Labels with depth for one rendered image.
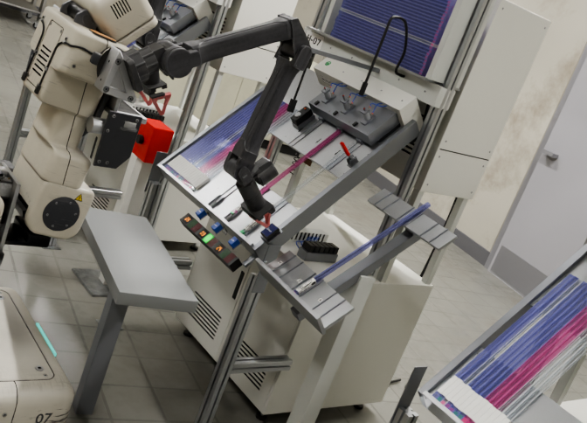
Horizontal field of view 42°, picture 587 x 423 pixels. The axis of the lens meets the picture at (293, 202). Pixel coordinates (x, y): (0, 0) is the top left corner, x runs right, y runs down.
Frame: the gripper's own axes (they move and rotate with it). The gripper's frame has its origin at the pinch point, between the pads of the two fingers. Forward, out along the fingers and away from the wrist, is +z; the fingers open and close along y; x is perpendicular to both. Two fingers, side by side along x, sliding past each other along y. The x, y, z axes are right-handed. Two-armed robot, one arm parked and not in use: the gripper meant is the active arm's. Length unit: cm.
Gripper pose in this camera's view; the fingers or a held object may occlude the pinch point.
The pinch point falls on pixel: (266, 225)
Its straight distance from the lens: 241.0
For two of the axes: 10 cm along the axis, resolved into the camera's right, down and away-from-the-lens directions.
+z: 3.1, 6.8, 6.7
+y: -5.8, -4.2, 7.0
